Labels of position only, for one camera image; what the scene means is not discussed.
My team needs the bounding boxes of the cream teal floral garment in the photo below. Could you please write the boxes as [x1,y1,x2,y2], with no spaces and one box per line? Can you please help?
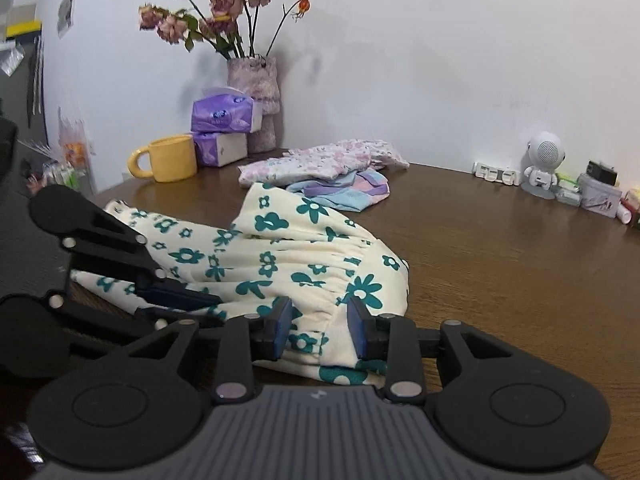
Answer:
[69,181,411,387]

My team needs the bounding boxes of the yellow ceramic mug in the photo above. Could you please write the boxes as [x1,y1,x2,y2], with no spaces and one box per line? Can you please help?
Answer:
[127,133,198,183]

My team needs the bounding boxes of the blue purple folded garment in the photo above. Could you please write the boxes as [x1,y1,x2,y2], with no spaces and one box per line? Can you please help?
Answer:
[286,169,390,212]

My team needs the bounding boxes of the lower purple tissue box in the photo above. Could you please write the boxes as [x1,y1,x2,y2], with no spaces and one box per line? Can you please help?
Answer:
[192,132,247,168]

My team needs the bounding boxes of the pink floral folded garment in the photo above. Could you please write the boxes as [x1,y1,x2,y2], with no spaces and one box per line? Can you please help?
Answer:
[239,139,410,188]

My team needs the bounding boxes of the upper purple tissue pack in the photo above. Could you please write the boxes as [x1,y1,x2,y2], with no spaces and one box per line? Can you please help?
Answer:
[191,87,264,134]

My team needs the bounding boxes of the white power strip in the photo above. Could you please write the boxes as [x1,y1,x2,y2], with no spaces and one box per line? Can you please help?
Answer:
[472,162,522,186]

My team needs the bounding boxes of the pink fuzzy vase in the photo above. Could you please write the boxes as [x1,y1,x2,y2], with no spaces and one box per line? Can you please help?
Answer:
[227,55,281,154]

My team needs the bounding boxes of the white astronaut figurine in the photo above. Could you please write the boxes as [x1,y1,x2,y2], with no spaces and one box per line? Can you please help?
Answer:
[521,131,566,200]

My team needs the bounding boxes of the grey tin box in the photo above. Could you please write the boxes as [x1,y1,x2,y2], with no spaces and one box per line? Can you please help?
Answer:
[577,174,622,219]

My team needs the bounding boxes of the black charger block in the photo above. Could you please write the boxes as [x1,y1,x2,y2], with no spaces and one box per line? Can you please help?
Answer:
[586,160,617,186]

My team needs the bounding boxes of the small white tube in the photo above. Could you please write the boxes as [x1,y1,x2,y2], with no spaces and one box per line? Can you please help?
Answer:
[616,204,632,224]

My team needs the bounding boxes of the dried pink roses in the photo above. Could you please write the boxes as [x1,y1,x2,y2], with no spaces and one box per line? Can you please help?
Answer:
[136,0,313,60]

